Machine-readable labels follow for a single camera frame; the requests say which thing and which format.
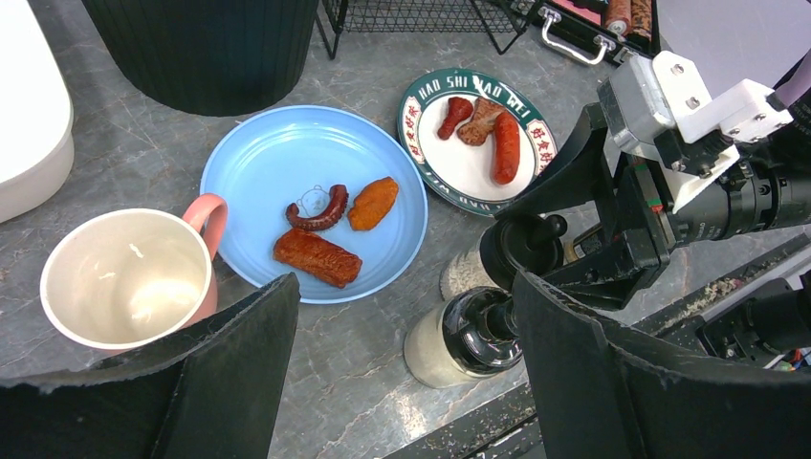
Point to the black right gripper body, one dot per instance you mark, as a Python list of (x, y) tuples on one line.
[(633, 234)]

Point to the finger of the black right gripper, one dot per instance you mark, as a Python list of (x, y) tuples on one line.
[(592, 281), (577, 175)]

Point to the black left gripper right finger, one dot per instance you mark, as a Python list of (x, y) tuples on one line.
[(606, 390)]

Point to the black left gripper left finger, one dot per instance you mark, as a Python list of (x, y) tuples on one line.
[(211, 390)]

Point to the spice jar black lid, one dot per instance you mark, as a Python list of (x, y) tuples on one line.
[(472, 337), (520, 242)]

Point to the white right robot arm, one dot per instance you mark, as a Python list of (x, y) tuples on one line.
[(755, 194)]

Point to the small dark spice jar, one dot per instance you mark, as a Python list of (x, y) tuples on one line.
[(588, 242)]

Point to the red sausage toy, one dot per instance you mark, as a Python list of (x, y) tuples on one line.
[(507, 149)]

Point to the white patterned rim plate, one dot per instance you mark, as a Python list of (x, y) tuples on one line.
[(460, 172)]

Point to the brown steak piece toy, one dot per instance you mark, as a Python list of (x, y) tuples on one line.
[(481, 125)]

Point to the red drumstick toy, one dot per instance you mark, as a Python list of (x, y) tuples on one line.
[(458, 110)]

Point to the black poker chip case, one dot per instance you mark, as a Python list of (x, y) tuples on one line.
[(574, 30)]

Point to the red-brown meat roll toy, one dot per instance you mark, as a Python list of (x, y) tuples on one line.
[(308, 252)]

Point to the brown poker chip roll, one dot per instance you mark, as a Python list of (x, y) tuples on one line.
[(641, 19)]

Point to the orange nugget toy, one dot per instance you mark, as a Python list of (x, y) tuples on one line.
[(372, 204)]

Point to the blue plate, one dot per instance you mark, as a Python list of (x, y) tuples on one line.
[(293, 155)]

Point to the brown octopus tentacle toy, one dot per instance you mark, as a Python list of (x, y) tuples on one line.
[(318, 209)]

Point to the white rectangular basin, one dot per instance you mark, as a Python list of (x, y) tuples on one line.
[(37, 146)]

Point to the black trash bin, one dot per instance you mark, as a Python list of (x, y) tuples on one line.
[(210, 58)]

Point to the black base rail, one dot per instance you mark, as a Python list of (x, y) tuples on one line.
[(507, 426)]

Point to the pink handled cream mug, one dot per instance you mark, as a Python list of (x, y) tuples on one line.
[(131, 276)]

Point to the black wire basket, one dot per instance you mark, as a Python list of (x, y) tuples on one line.
[(503, 22)]

